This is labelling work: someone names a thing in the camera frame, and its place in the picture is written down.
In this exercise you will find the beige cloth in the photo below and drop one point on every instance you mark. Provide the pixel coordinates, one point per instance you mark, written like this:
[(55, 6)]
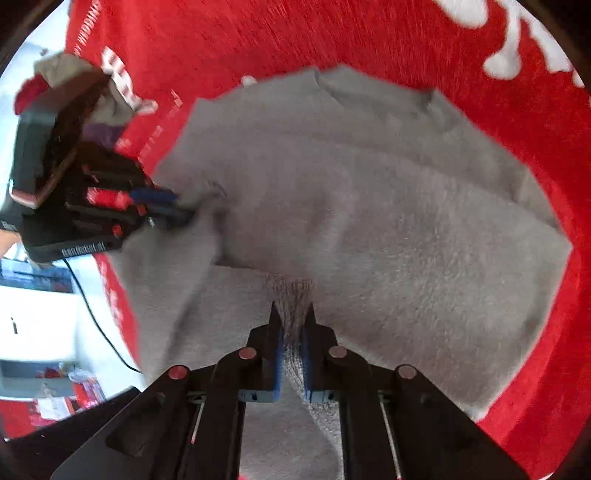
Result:
[(62, 69)]

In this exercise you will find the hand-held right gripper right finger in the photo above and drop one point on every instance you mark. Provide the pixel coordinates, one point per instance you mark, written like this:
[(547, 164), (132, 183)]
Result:
[(308, 364)]

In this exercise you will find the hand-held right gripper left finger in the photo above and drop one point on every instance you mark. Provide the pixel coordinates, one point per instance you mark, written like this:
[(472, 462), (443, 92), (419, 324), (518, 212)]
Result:
[(277, 364)]

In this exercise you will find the dark purple cloth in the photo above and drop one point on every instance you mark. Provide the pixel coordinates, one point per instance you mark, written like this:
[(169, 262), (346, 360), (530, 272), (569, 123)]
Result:
[(104, 134)]

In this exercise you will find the cluttered background shelf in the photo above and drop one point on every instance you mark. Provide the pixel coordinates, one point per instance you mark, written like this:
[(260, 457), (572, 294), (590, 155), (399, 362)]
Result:
[(60, 392)]

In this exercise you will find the red printed blanket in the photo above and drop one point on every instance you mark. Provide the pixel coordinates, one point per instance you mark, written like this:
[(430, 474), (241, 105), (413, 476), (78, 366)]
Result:
[(231, 41)]

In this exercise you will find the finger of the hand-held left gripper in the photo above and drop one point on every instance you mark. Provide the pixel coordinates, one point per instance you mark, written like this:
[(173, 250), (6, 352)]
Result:
[(171, 216), (154, 196)]

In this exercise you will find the grey knit sweater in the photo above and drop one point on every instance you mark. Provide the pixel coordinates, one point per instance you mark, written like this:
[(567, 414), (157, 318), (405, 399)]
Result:
[(369, 207)]

